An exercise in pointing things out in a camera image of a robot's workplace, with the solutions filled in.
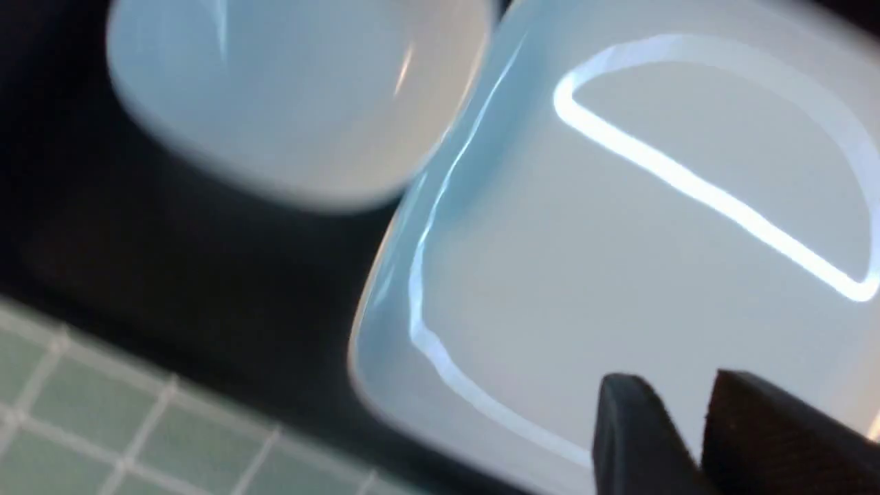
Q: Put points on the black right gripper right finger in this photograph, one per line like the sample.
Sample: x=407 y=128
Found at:
x=760 y=439

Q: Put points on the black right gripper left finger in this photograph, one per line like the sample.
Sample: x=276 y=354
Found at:
x=636 y=447

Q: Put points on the white square rice plate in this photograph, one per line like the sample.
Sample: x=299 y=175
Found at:
x=664 y=188

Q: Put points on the small white square bowl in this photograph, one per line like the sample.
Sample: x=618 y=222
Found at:
x=319 y=105

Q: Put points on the green checkered tablecloth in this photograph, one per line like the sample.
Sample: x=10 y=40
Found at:
x=81 y=417

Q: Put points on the black serving tray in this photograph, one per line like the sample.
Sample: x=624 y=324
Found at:
x=105 y=229

